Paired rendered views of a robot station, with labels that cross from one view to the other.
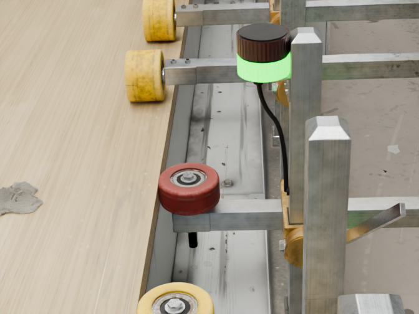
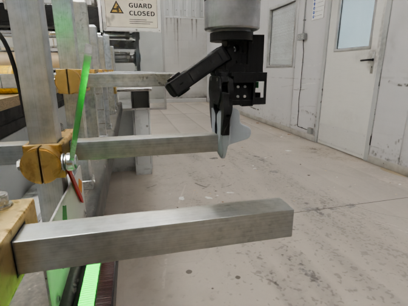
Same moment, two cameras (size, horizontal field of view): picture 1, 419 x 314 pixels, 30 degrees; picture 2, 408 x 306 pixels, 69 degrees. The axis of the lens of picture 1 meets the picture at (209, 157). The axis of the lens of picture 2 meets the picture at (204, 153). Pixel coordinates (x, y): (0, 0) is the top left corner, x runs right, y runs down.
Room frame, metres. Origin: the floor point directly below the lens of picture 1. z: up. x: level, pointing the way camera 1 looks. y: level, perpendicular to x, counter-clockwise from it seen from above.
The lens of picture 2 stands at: (0.35, -0.21, 0.97)
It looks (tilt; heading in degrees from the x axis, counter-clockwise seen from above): 16 degrees down; 343
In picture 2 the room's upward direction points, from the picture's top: straight up
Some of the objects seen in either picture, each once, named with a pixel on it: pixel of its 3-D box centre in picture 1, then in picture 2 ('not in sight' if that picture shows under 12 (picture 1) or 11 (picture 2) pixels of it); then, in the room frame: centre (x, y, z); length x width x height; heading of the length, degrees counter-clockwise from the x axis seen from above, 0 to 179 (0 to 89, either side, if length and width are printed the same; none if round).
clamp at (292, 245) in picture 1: (298, 221); (50, 153); (0.84, -0.11, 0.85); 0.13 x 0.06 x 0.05; 176
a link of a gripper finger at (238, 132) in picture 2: not in sight; (234, 134); (0.82, -0.41, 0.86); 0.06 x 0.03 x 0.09; 86
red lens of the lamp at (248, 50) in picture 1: (263, 42); not in sight; (0.82, -0.07, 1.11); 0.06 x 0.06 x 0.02
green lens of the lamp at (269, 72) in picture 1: (263, 62); not in sight; (0.82, -0.07, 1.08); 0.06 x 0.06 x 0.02
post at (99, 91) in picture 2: not in sight; (98, 93); (1.57, -0.16, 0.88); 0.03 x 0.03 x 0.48; 86
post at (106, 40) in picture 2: not in sight; (109, 76); (2.32, -0.21, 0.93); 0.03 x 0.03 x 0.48; 86
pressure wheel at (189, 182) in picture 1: (191, 210); not in sight; (0.87, 0.03, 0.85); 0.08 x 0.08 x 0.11
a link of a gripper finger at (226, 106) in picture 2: not in sight; (223, 108); (0.82, -0.39, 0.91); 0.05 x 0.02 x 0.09; 176
